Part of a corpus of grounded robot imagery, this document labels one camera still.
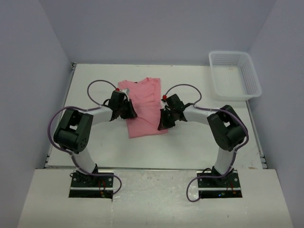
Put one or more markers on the pink t shirt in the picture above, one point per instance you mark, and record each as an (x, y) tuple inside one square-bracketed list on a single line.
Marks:
[(146, 99)]

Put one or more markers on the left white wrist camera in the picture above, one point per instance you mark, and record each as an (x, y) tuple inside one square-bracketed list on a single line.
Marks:
[(125, 91)]

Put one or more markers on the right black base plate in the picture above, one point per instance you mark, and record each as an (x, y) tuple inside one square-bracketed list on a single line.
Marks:
[(227, 187)]

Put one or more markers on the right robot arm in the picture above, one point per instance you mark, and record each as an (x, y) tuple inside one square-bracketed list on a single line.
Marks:
[(228, 130)]

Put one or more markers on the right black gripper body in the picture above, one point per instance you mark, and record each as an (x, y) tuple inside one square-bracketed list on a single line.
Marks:
[(169, 118)]

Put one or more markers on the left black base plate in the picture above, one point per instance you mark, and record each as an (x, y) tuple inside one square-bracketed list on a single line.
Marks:
[(85, 186)]

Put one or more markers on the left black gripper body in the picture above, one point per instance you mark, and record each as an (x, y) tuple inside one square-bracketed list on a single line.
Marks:
[(125, 110)]

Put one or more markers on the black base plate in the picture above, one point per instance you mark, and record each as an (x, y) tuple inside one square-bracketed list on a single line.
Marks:
[(227, 187), (85, 186)]

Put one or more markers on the white plastic basket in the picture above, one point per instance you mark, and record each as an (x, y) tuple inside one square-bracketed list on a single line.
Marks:
[(234, 76)]

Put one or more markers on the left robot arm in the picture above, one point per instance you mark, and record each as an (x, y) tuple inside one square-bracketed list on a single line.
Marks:
[(74, 128)]

